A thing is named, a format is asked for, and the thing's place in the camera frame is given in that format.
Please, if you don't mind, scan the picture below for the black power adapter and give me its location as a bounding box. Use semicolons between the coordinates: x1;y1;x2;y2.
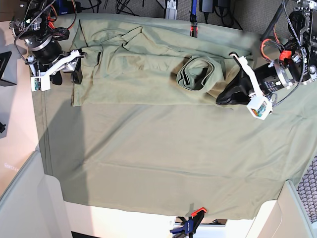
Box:
199;0;215;13

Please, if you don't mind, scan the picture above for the green table cover cloth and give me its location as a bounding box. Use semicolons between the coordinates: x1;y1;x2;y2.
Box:
33;13;317;220

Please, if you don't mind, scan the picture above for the blue orange clamp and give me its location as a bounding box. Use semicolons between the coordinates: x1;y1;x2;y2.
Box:
169;207;207;238
190;0;198;38

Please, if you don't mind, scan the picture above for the blue orange clamp top middle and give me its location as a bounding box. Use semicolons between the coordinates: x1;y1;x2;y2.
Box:
190;0;198;38

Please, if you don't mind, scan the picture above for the light green T-shirt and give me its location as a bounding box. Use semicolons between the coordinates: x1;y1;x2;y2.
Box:
71;44;248;110

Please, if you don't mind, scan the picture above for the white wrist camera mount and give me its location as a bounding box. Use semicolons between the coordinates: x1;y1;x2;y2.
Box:
27;50;87;92
229;52;273;120

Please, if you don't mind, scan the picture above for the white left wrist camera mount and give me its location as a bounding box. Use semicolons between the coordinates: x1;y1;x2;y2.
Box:
229;52;273;120

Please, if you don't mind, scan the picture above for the black object at left edge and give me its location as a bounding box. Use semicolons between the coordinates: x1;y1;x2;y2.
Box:
0;122;7;139

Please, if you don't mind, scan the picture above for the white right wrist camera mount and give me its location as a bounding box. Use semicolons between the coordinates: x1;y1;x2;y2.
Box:
27;50;87;92

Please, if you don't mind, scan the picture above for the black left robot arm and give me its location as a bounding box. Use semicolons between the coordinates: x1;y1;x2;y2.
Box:
216;0;317;107

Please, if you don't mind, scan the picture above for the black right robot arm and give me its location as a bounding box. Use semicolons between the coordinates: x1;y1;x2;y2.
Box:
9;0;85;91

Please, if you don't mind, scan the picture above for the blue orange clamp at bottom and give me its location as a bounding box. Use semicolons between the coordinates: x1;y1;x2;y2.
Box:
169;207;207;238

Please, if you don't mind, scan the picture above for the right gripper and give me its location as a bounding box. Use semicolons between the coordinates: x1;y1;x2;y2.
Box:
50;57;83;85

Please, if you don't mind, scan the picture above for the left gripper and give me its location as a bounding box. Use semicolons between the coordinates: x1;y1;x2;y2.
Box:
216;63;287;105

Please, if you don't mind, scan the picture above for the purple patterned fabric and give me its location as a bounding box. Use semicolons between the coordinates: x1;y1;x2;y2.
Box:
297;156;317;223

